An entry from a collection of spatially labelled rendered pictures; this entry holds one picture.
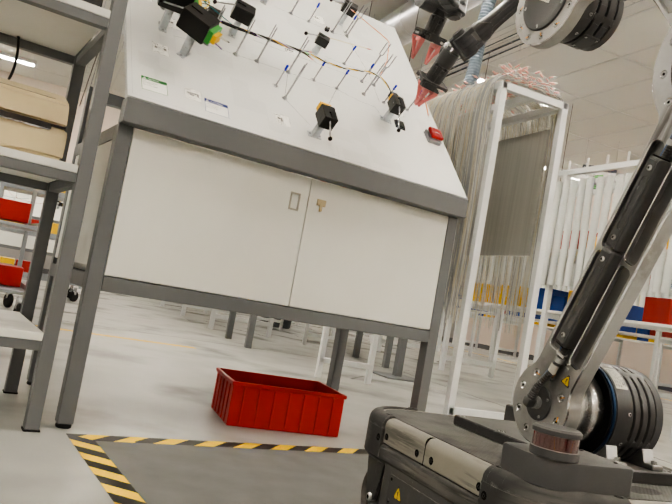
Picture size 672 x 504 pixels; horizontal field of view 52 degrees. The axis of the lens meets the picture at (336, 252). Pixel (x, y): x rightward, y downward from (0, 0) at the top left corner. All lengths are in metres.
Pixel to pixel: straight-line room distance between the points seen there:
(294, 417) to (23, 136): 1.17
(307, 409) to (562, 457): 1.39
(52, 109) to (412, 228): 1.16
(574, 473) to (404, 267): 1.38
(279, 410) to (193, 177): 0.81
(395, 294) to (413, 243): 0.18
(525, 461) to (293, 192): 1.26
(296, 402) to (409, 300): 0.50
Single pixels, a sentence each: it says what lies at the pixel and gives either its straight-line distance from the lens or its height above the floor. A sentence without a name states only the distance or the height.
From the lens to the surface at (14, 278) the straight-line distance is 4.69.
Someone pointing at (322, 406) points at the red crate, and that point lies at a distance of 2.34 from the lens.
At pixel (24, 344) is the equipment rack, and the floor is 0.21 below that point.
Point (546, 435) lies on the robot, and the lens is 1.04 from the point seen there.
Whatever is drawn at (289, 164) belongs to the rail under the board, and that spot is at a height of 0.81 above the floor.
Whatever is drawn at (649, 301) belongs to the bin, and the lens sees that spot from 5.02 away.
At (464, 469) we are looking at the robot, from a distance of 1.16.
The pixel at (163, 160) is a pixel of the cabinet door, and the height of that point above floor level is 0.73.
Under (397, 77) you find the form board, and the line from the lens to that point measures 2.81.
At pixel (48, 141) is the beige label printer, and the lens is 1.89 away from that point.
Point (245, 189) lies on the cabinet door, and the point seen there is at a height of 0.71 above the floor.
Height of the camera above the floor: 0.44
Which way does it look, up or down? 4 degrees up
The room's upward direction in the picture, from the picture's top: 10 degrees clockwise
